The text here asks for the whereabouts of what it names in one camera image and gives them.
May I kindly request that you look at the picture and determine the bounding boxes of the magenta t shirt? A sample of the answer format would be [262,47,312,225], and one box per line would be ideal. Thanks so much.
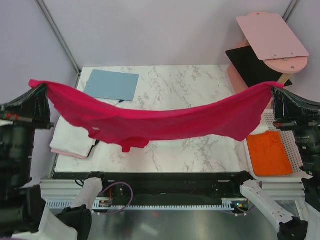
[44,81,284,153]

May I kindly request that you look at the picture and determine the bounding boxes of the pink folded t shirt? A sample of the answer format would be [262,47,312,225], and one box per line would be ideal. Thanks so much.
[51,148,87,159]

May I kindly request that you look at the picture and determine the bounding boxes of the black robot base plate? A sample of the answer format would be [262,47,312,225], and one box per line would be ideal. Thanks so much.
[74,170,261,203]

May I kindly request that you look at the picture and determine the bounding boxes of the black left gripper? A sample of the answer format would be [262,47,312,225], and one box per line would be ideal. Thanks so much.
[0,79,55,182]

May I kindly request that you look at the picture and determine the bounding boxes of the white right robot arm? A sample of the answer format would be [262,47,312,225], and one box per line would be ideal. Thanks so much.
[229,87,320,240]

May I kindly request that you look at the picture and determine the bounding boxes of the black board on shelf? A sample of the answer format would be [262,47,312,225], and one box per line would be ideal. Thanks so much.
[225,45,283,88]

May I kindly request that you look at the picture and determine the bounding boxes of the pink tiered shelf stand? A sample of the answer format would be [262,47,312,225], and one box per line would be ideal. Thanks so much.
[227,12,310,93]

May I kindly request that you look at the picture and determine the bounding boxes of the light blue mat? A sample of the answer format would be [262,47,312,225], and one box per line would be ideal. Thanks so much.
[83,69,139,101]

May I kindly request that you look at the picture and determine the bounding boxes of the aluminium frame rails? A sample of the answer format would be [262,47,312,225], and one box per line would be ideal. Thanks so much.
[39,179,82,200]

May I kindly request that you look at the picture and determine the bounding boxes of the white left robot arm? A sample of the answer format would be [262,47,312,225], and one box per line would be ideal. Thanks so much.
[0,84,110,240]

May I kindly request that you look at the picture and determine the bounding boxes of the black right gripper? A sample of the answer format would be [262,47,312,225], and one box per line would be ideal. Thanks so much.
[272,82,320,174]

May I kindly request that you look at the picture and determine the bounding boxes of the white slotted cable duct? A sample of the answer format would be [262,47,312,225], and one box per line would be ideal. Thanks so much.
[46,198,248,212]

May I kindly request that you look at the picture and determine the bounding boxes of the white folded t shirt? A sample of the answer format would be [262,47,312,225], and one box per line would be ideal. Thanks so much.
[49,116,99,157]

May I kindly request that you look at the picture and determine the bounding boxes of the orange t shirt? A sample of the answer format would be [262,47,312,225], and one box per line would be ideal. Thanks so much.
[246,131,293,177]

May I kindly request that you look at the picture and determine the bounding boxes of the white plastic basket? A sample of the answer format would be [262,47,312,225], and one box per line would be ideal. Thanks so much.
[244,109,311,183]

